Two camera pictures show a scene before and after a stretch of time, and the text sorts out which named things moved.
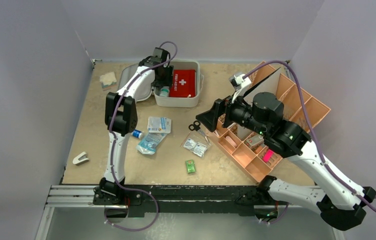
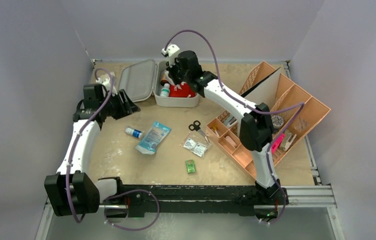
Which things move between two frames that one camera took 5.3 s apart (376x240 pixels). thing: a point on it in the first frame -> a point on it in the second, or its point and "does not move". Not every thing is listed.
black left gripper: x=167 y=81 -> x=126 y=107
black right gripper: x=226 y=110 -> x=176 y=73
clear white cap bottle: x=164 y=91 does not move
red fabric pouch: x=183 y=83 does not move
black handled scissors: x=196 y=126 does not move
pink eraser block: x=231 y=141 does not move
